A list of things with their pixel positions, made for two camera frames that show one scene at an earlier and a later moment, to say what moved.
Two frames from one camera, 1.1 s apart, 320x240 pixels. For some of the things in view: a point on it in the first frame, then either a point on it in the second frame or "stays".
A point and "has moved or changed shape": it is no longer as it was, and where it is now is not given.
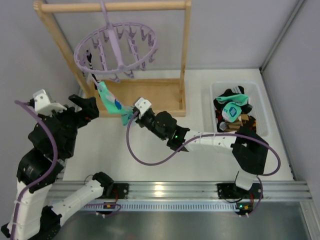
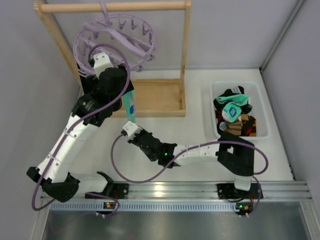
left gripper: (81, 113) -> (83, 75)
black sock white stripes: (221, 125) stays
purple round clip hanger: (111, 26) has moved or changed shape
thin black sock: (89, 57) has moved or changed shape
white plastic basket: (252, 90) stays
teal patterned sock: (114, 105) has moved or changed shape
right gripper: (139, 119) -> (136, 139)
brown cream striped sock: (234, 126) stays
